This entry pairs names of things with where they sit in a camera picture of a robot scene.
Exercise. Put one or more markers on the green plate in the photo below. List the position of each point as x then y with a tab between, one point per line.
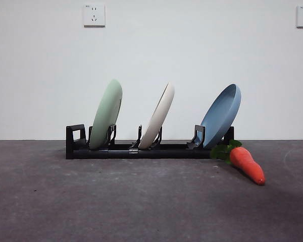
104	118

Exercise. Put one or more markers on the orange carrot with green leaves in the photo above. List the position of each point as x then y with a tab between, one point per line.
247	164

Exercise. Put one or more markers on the beige plate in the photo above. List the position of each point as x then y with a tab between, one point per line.
156	121

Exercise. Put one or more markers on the black plate rack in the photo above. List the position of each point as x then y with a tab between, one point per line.
166	153

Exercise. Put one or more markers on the blue plate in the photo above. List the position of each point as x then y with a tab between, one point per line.
219	121

